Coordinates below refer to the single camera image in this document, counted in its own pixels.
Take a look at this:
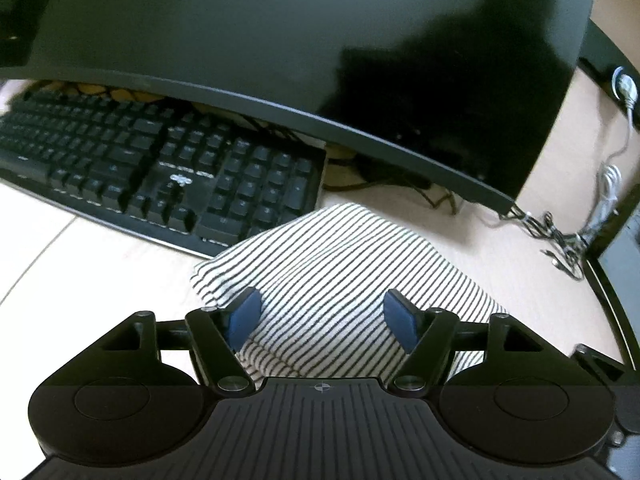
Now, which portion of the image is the black computer monitor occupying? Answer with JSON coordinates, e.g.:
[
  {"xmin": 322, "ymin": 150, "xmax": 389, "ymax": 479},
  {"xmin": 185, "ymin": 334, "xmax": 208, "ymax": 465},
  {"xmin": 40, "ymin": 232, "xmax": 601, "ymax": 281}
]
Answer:
[{"xmin": 0, "ymin": 0, "xmax": 601, "ymax": 218}]

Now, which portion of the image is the black socket rail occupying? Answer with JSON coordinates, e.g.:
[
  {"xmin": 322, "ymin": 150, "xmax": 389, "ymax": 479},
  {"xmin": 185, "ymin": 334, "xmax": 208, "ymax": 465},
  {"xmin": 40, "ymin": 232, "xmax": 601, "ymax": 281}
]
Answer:
[{"xmin": 577, "ymin": 15, "xmax": 640, "ymax": 131}]

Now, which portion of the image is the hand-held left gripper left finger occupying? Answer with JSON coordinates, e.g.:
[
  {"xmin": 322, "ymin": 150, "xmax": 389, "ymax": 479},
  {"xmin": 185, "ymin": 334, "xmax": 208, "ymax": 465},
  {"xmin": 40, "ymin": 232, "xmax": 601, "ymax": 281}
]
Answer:
[{"xmin": 87, "ymin": 287, "xmax": 263, "ymax": 396}]

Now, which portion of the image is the white power cable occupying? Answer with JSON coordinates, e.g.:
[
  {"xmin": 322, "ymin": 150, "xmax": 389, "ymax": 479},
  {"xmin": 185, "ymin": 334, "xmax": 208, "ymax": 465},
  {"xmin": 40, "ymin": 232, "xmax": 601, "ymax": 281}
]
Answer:
[{"xmin": 582, "ymin": 66, "xmax": 640, "ymax": 241}]

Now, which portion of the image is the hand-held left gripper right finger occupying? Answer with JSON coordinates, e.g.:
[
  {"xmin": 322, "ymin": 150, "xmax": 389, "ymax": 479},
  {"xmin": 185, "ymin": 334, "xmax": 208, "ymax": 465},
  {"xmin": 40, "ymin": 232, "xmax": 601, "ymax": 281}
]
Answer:
[{"xmin": 382, "ymin": 288, "xmax": 543, "ymax": 397}]

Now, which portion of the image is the black tablet screen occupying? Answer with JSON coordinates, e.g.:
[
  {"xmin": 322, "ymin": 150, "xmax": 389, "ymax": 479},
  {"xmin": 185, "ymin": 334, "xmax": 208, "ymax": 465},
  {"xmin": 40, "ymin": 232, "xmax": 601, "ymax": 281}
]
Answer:
[{"xmin": 582, "ymin": 192, "xmax": 640, "ymax": 366}]

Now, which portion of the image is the striped long-sleeve shirt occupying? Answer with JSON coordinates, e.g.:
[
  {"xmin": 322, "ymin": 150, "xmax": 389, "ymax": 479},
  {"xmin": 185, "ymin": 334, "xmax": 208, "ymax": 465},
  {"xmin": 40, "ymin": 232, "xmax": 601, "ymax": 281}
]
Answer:
[{"xmin": 190, "ymin": 203, "xmax": 508, "ymax": 391}]

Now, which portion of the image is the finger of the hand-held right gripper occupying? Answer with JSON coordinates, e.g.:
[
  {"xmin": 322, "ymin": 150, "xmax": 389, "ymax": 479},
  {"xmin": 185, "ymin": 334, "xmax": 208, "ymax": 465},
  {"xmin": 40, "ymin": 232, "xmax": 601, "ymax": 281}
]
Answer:
[{"xmin": 571, "ymin": 344, "xmax": 628, "ymax": 387}]

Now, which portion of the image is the black keyboard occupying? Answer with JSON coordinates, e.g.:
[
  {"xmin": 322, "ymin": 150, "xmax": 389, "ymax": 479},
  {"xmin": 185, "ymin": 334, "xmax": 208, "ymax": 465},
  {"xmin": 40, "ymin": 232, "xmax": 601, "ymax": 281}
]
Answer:
[{"xmin": 0, "ymin": 87, "xmax": 328, "ymax": 261}]

